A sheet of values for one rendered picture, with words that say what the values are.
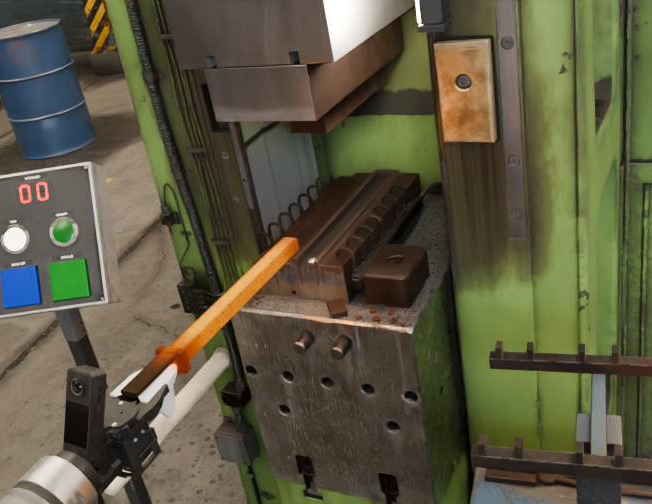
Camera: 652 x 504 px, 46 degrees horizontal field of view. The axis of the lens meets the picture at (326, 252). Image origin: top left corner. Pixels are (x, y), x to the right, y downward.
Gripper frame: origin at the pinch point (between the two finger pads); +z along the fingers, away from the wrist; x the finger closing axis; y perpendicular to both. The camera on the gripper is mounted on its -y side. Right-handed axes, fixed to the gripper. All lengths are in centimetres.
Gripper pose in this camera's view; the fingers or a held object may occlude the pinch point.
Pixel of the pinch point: (163, 365)
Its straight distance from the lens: 110.9
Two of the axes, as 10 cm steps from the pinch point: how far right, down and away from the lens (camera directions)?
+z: 4.3, -5.0, 7.5
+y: 1.8, 8.6, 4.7
